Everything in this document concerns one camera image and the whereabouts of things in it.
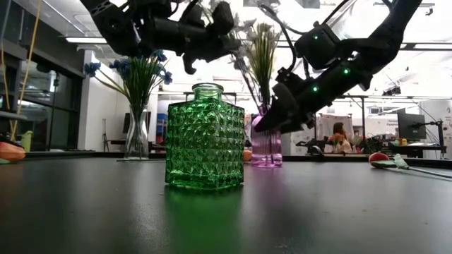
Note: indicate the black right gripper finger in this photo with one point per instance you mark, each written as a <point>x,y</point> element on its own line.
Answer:
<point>280,109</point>
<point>300,121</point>

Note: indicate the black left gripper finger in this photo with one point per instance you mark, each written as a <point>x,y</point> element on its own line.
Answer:
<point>189,65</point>

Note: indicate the small blue artificial flower bunch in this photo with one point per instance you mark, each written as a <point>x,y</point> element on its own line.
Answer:
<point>167,77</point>

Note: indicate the pink ribbed glass vase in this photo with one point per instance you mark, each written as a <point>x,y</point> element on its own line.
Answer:
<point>266,148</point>

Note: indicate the small white artificial flower bunch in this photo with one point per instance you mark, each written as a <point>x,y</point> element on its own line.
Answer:
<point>240,63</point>

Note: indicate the green faceted glass vase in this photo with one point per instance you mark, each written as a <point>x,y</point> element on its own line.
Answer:
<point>205,141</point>

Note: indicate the red artificial tulip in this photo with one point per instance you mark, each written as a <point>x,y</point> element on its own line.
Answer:
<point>10,151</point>
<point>378,157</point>

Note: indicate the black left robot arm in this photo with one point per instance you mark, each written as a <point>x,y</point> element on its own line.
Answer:
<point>113,24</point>

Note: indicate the black background robot arm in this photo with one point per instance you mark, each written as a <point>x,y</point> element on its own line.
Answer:
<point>316,150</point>

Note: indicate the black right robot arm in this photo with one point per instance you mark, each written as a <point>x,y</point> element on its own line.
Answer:
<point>381,49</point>

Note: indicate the clear glass vase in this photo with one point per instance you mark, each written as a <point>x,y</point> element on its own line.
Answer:
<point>137,141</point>

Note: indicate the white patterned partition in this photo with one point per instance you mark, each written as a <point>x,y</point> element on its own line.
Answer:
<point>325,121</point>

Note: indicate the person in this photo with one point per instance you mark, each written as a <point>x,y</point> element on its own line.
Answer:
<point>339,128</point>

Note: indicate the orange background flower bouquet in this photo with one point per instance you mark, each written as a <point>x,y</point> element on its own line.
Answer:
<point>337,138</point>

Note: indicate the orange artificial tulip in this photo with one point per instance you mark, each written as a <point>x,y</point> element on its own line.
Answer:
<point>248,155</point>

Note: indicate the red background flower bouquet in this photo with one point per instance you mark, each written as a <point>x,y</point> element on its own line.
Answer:
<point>358,143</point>

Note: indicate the blue stacked bins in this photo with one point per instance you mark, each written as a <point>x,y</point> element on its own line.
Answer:
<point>161,127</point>

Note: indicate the small black ceiling spotlight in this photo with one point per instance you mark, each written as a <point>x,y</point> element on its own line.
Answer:
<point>392,91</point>

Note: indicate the long linear ceiling light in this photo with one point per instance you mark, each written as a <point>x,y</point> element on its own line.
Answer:
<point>84,40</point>

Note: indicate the black computer monitor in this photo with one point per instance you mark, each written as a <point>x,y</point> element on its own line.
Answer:
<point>411,125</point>

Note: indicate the yellow cup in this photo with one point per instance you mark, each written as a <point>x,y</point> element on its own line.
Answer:
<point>403,142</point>

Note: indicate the black far desk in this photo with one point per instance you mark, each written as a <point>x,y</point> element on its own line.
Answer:
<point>416,148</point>

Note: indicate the yellow green container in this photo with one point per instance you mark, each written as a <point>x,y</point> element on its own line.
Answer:
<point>27,141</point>

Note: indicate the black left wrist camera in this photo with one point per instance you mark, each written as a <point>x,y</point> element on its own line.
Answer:
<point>221,17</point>

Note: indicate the black metal frame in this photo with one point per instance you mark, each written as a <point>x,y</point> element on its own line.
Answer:
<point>363,113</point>

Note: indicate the black wall screen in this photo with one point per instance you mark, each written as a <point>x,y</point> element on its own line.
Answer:
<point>126,121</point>

